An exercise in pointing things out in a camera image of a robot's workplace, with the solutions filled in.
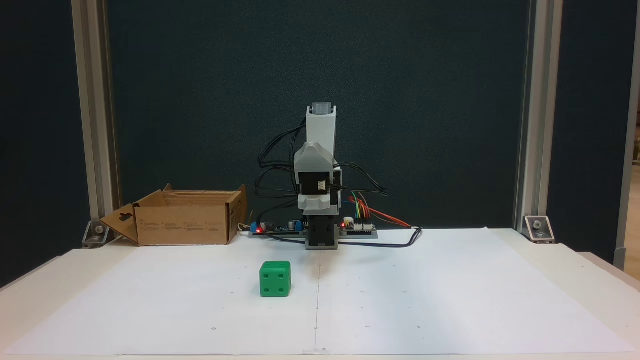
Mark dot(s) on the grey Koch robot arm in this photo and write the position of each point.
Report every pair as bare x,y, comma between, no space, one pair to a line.
320,130

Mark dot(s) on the metal corner bracket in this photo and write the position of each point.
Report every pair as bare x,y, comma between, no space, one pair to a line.
539,229
97,232

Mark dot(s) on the aluminium frame post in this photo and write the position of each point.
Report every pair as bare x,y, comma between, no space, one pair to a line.
92,100
540,100

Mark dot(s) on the open cardboard box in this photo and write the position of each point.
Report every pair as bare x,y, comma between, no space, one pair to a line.
182,226

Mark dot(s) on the green die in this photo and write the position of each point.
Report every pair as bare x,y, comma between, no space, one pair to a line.
275,281

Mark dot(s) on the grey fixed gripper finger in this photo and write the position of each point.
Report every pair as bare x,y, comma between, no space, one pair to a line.
315,202

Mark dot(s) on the grey board mount plate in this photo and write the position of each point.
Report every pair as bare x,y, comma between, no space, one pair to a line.
360,234

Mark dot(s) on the blue circuit board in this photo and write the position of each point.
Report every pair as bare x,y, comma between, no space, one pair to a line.
280,229

